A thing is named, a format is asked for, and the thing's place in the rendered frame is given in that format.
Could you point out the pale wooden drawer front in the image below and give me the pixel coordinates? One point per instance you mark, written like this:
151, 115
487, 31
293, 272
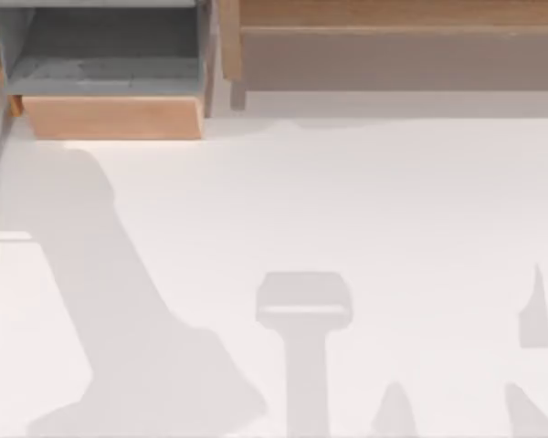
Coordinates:
112, 117

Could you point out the wooden cupboard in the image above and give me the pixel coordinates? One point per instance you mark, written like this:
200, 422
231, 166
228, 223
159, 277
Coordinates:
393, 45

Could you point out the pulled-out grey drawer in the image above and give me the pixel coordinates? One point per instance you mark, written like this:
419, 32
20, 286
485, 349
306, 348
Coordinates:
105, 50

